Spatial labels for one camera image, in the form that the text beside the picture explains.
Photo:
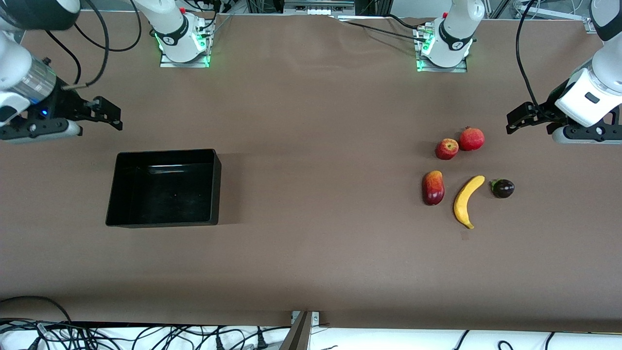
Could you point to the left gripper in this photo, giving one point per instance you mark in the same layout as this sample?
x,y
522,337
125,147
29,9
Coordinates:
x,y
550,108

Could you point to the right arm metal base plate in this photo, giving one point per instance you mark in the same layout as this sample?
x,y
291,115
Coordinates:
x,y
194,63

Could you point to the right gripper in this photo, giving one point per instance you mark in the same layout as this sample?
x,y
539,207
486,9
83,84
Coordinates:
x,y
66,103

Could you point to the red yellow mango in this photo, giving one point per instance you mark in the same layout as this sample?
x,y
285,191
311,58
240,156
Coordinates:
x,y
434,189

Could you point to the dark angled post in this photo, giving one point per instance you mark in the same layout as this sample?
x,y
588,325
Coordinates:
x,y
297,338

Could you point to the aluminium frame profile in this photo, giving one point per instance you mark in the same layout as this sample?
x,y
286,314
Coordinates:
x,y
590,22

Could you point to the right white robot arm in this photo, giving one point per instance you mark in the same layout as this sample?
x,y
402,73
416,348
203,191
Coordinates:
x,y
170,24

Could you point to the red pomegranate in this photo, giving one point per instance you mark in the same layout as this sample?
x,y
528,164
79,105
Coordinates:
x,y
472,139

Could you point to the black plastic box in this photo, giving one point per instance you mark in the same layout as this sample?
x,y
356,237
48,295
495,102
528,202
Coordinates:
x,y
165,194

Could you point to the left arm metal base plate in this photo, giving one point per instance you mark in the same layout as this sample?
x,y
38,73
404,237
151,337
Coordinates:
x,y
424,66

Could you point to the dark purple eggplant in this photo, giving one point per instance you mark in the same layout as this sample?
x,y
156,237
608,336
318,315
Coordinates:
x,y
504,188

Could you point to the red yellow apple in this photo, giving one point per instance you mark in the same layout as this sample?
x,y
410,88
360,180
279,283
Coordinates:
x,y
447,149

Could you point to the brown table cover sheet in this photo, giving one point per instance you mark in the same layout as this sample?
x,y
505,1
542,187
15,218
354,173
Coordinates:
x,y
311,262

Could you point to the silver metal bracket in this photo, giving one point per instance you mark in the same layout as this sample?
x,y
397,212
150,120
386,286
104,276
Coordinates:
x,y
315,318

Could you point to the yellow banana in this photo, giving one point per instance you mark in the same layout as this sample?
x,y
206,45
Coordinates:
x,y
461,204

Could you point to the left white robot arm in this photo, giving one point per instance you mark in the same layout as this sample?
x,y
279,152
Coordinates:
x,y
457,29

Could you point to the white power strip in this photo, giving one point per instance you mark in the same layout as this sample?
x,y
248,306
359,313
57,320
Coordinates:
x,y
318,7

